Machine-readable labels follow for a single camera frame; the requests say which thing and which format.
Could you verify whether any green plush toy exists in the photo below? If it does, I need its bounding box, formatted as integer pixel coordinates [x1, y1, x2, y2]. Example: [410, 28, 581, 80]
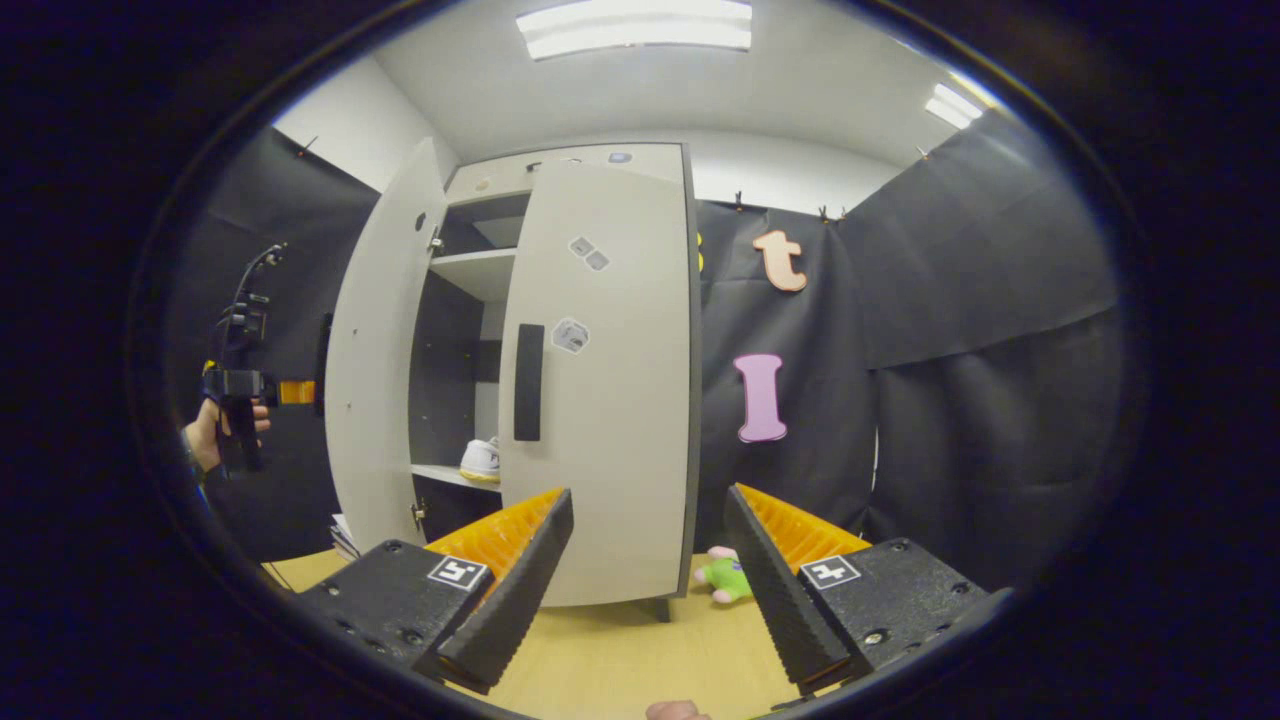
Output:
[693, 546, 753, 605]

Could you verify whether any white shoe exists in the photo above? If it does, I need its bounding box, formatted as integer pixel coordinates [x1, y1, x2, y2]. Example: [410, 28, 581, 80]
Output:
[459, 437, 502, 484]

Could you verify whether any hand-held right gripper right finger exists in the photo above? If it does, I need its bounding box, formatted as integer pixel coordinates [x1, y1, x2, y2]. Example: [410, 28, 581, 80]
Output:
[724, 483, 1013, 696]

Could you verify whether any ceiling light panel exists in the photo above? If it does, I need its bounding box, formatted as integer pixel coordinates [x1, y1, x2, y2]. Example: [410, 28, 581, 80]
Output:
[925, 83, 986, 131]
[516, 0, 753, 61]

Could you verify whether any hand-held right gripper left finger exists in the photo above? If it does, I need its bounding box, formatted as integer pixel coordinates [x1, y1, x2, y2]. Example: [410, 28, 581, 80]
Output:
[290, 487, 575, 696]

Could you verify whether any black backdrop cloth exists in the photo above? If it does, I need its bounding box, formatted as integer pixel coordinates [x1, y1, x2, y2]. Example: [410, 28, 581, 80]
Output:
[165, 125, 1126, 591]

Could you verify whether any grey shoe cabinet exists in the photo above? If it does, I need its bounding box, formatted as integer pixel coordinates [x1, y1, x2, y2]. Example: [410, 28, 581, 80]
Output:
[408, 143, 703, 621]

